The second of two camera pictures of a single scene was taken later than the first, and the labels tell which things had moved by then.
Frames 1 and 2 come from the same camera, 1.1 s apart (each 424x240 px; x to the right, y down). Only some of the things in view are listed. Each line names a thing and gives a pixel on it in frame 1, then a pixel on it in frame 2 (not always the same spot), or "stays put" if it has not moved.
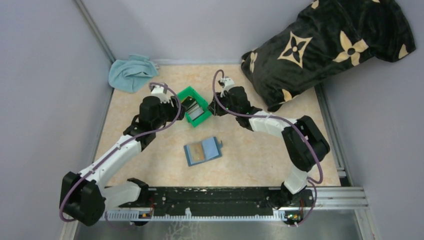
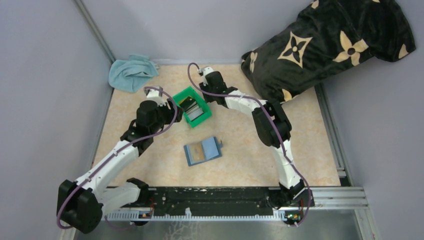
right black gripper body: (216, 106) -> (205, 88)
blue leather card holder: (202, 151) stays put
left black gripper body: (178, 110) stays put
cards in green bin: (192, 107) stays put
